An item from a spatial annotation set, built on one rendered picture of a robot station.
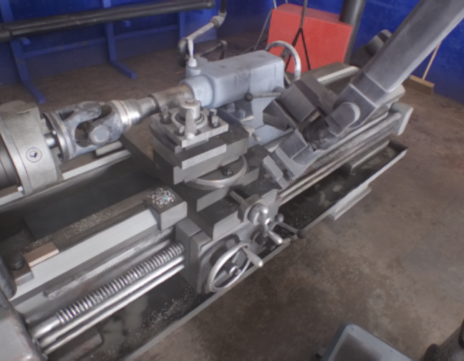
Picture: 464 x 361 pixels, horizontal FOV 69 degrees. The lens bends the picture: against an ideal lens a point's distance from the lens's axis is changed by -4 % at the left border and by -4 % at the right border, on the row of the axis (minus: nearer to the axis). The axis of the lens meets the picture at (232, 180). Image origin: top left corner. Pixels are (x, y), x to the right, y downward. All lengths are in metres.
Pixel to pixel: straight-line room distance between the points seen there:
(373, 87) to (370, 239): 1.98
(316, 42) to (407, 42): 3.45
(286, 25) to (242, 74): 2.71
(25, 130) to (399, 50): 0.83
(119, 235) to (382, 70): 0.87
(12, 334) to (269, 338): 1.21
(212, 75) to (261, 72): 0.23
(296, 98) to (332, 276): 1.66
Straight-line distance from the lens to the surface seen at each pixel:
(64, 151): 1.06
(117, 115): 1.11
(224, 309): 1.92
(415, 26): 0.54
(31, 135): 0.99
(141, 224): 1.15
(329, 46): 3.95
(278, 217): 1.26
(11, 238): 1.39
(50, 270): 1.10
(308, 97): 0.62
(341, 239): 2.39
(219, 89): 1.29
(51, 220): 1.39
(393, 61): 0.55
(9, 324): 1.05
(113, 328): 1.45
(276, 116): 0.66
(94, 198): 1.43
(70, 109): 1.11
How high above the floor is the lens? 1.67
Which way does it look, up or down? 40 degrees down
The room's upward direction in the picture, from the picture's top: 6 degrees clockwise
